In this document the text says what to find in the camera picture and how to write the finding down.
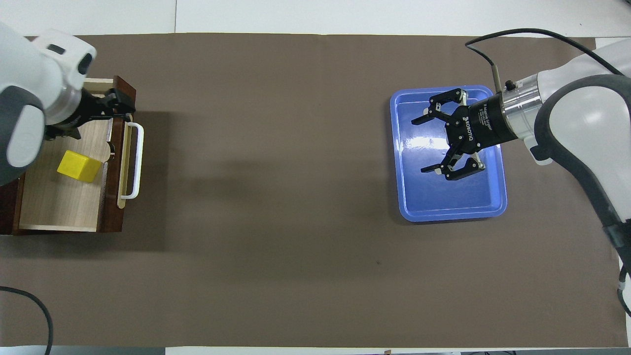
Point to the blue plastic tray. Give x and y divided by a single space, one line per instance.
443 197

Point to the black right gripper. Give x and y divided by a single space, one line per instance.
480 125

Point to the brown table mat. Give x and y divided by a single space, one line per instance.
276 197

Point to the wooden drawer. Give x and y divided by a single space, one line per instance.
59 207

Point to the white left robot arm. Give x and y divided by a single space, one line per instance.
29 74

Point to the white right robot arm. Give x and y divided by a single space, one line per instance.
591 98

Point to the yellow cube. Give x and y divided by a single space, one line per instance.
79 166

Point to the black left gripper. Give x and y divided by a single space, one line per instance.
88 111

